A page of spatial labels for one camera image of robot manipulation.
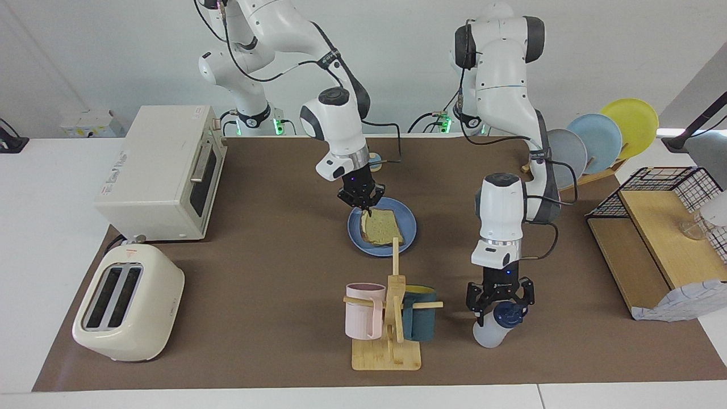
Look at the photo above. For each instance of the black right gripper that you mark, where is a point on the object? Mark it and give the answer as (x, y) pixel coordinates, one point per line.
(360, 187)

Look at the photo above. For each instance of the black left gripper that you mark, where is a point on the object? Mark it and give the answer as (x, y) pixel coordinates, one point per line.
(500, 284)

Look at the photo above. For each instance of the toasted bread slice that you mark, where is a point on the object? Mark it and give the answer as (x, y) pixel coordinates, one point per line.
(383, 230)

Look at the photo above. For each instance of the translucent seasoning bottle blue cap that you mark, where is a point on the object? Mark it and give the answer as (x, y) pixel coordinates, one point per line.
(489, 335)

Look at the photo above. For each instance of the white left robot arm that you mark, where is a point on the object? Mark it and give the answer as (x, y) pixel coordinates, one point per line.
(502, 85)

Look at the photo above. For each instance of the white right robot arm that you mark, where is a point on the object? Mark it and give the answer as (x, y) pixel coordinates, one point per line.
(335, 122)

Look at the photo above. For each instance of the blue round plate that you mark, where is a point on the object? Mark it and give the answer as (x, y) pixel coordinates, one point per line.
(409, 224)

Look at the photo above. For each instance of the wooden plate rack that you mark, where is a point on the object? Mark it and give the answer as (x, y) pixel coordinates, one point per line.
(590, 177)

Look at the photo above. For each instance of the grey plate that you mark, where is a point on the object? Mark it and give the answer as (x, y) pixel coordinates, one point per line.
(571, 156)

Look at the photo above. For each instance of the light blue plate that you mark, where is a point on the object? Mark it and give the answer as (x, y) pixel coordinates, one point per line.
(599, 139)

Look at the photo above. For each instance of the yellow plate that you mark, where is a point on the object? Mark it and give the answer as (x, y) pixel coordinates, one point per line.
(633, 122)

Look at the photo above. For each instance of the small blue call bell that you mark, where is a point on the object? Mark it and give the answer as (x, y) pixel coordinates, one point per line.
(377, 158)

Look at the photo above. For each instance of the teal mug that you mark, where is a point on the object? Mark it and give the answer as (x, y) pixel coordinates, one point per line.
(420, 324)

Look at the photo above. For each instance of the pink mug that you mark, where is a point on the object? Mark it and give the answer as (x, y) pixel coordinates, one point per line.
(363, 321)

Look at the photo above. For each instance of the wooden mug tree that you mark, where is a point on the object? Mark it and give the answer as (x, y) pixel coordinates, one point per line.
(386, 355)

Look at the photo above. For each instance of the brown table mat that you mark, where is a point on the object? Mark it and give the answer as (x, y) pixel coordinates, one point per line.
(255, 272)

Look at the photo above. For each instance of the white grid-patterned cloth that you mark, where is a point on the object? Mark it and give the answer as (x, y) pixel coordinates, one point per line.
(687, 301)

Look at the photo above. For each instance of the clear glass cup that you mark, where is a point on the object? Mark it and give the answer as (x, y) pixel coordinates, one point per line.
(694, 228)

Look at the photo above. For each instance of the white toaster oven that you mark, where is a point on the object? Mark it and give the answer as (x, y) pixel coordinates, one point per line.
(153, 182)

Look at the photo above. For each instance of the white rounded object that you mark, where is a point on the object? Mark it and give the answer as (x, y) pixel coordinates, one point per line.
(717, 209)

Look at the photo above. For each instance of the cream two-slot toaster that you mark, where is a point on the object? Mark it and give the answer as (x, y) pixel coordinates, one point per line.
(153, 307)

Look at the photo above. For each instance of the black clamp mount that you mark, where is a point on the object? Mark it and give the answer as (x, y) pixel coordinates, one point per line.
(11, 142)

